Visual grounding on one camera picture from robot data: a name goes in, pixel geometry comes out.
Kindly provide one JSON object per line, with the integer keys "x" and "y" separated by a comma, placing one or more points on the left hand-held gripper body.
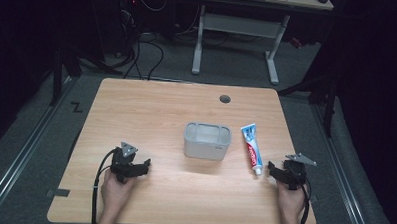
{"x": 124, "y": 162}

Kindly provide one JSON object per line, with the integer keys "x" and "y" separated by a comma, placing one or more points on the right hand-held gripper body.
{"x": 295, "y": 173}

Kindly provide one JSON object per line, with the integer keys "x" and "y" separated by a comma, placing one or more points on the white toothpaste tube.
{"x": 252, "y": 150}

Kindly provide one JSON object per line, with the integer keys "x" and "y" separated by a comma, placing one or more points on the grey plastic container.
{"x": 207, "y": 142}

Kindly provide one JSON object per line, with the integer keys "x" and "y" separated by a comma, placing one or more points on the person's right hand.
{"x": 290, "y": 202}

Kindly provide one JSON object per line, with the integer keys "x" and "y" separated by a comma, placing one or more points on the person's left hand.
{"x": 115, "y": 195}

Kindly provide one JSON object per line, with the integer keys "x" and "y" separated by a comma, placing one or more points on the black metal stand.
{"x": 57, "y": 80}
{"x": 329, "y": 110}

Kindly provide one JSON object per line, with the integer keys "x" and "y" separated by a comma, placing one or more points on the small red object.
{"x": 296, "y": 42}

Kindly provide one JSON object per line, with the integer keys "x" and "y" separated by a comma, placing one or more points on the metal floor rail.
{"x": 25, "y": 152}
{"x": 341, "y": 173}

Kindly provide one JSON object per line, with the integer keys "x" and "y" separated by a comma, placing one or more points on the desk with white frame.
{"x": 243, "y": 25}

